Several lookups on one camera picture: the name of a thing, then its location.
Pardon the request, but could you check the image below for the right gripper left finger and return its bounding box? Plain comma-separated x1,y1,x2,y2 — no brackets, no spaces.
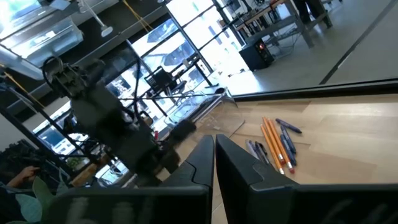
40,134,215,224

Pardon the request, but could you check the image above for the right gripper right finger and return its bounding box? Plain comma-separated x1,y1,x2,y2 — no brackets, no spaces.
215,134,398,224

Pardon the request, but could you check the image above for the black pen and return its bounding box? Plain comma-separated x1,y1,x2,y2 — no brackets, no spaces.
257,142,272,166
254,141,268,165

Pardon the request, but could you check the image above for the orange pencil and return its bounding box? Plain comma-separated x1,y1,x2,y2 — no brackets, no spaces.
262,116,286,166
267,118,295,174
260,124,285,175

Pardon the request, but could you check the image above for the blue pen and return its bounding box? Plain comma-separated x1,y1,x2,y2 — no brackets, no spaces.
275,118,303,134
279,124,297,155
279,133,298,167

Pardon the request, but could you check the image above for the clear plastic bin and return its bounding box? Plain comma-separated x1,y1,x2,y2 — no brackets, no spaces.
164,86,246,139

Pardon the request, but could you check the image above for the black office chair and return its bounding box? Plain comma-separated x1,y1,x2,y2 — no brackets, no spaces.
144,66,178,94

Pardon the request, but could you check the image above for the black computer tower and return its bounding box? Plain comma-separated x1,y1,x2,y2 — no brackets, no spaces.
238,37,275,72

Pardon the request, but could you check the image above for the white hanging lamp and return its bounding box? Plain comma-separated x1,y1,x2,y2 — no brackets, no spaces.
81,0,114,38

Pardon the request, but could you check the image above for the grey metal workbench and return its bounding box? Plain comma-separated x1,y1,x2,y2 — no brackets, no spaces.
234,0,333,49

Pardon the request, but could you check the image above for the person's hand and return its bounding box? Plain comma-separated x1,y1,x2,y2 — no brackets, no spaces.
7,166,40,189

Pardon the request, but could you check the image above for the green artificial succulent plant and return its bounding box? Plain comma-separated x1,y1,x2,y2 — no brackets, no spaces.
6,175,71,224

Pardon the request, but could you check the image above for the person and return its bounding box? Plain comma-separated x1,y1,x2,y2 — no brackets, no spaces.
0,139,43,224

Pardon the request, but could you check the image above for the yellow hanging strap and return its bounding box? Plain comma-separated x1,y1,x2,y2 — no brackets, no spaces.
122,0,154,33

